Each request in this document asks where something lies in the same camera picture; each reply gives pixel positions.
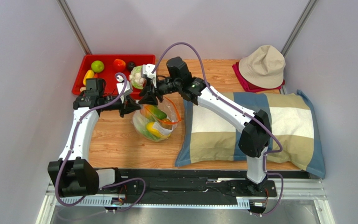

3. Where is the green orange mango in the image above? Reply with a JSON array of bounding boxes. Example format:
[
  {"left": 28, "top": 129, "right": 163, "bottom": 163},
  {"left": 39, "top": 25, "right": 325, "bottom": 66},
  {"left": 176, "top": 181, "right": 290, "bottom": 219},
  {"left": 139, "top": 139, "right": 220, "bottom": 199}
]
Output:
[{"left": 140, "top": 105, "right": 167, "bottom": 120}]

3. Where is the green lettuce cabbage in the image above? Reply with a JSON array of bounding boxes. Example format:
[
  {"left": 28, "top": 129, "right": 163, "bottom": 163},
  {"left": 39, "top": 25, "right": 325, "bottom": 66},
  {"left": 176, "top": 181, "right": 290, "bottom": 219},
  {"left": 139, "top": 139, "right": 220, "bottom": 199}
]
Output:
[{"left": 132, "top": 114, "right": 160, "bottom": 142}]

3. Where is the clear zip top bag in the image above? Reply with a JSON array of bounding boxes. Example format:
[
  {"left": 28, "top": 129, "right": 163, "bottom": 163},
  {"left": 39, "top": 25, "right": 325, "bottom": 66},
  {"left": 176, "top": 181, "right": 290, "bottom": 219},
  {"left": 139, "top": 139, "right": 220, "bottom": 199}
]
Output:
[{"left": 133, "top": 97, "right": 181, "bottom": 142}]

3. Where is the olive green fruit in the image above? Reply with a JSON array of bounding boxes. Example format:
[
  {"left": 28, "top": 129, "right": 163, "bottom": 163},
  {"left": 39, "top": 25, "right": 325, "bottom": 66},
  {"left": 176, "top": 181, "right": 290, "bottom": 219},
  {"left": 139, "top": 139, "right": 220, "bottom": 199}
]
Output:
[{"left": 161, "top": 118, "right": 172, "bottom": 129}]

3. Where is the yellow bell pepper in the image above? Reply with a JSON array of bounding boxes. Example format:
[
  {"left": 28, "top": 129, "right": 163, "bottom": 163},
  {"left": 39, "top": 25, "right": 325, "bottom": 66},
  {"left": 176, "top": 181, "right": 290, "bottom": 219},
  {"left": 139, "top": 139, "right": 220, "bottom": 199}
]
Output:
[{"left": 146, "top": 122, "right": 172, "bottom": 138}]

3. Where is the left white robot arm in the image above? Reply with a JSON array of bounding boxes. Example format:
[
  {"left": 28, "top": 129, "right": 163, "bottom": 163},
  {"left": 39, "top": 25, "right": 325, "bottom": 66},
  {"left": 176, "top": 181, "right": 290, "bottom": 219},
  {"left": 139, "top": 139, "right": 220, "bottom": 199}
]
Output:
[{"left": 48, "top": 73, "right": 140, "bottom": 199}]

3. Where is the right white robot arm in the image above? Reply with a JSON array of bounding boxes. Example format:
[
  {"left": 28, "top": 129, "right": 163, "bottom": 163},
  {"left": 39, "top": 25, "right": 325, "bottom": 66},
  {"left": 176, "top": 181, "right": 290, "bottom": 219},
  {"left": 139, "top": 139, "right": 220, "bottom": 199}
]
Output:
[{"left": 139, "top": 56, "right": 272, "bottom": 192}]

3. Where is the white cauliflower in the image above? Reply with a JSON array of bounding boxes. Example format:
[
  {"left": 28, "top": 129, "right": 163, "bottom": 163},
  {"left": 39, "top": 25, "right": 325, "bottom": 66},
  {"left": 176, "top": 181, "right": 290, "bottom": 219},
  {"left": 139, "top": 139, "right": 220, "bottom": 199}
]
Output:
[{"left": 129, "top": 66, "right": 145, "bottom": 90}]

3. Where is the dark avocado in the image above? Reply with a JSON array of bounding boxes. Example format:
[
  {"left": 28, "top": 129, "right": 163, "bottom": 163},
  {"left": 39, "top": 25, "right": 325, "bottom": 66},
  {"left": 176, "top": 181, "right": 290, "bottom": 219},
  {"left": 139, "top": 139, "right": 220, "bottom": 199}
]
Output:
[{"left": 126, "top": 61, "right": 137, "bottom": 72}]

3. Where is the red tomato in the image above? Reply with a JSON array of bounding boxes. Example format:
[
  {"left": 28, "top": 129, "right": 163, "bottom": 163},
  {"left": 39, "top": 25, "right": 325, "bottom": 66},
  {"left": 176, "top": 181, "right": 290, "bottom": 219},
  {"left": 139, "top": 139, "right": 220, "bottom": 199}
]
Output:
[{"left": 112, "top": 58, "right": 126, "bottom": 72}]

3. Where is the red plastic bin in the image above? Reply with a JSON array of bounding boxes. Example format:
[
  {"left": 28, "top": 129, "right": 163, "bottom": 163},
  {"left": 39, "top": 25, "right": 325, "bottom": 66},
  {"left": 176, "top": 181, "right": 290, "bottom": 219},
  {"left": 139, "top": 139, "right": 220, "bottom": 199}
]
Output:
[{"left": 71, "top": 54, "right": 155, "bottom": 95}]

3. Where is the yellow corn cob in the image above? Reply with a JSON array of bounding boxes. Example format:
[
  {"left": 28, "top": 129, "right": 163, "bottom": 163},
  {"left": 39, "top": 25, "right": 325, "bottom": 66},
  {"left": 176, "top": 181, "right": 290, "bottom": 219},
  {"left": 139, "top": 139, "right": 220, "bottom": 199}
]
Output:
[{"left": 83, "top": 70, "right": 95, "bottom": 86}]

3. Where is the green lime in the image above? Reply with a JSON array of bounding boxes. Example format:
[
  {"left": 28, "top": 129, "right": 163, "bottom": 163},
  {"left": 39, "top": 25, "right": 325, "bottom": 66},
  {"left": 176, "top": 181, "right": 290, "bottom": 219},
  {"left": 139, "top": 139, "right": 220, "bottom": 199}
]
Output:
[{"left": 91, "top": 60, "right": 105, "bottom": 73}]

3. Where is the plaid pillow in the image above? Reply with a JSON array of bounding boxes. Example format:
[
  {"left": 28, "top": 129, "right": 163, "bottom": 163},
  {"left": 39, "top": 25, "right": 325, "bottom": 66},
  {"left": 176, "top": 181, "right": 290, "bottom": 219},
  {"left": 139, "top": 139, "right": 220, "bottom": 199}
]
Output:
[{"left": 175, "top": 90, "right": 326, "bottom": 178}]

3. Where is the red cloth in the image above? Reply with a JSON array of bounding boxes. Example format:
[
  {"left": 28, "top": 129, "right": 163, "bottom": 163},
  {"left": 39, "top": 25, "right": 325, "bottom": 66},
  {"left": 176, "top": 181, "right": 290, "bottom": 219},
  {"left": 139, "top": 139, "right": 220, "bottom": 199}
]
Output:
[{"left": 232, "top": 62, "right": 282, "bottom": 93}]

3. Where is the beige bucket hat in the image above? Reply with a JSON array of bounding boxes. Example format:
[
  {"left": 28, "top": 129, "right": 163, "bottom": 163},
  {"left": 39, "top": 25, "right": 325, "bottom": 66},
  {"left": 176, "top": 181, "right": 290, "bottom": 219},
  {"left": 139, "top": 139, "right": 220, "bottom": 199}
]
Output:
[{"left": 238, "top": 45, "right": 286, "bottom": 89}]

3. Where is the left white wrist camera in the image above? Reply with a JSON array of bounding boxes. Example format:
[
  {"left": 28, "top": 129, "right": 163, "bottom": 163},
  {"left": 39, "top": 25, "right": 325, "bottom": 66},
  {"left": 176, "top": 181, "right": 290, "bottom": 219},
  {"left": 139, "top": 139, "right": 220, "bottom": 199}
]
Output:
[{"left": 116, "top": 81, "right": 133, "bottom": 103}]

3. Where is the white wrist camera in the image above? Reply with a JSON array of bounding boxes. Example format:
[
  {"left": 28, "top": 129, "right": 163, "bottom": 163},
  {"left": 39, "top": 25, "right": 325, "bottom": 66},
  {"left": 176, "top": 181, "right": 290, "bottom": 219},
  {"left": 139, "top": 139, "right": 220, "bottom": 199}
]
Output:
[
  {"left": 141, "top": 64, "right": 157, "bottom": 88},
  {"left": 116, "top": 81, "right": 133, "bottom": 103}
]

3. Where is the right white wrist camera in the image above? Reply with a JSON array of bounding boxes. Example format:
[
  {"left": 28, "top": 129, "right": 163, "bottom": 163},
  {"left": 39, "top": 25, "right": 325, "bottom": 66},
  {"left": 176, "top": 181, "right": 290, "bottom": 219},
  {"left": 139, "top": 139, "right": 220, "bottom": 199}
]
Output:
[{"left": 141, "top": 64, "right": 157, "bottom": 88}]

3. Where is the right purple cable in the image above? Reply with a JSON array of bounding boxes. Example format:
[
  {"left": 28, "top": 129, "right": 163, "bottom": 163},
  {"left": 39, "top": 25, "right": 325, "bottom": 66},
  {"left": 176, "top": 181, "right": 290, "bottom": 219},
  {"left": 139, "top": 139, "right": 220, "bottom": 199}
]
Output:
[{"left": 151, "top": 42, "right": 284, "bottom": 217}]

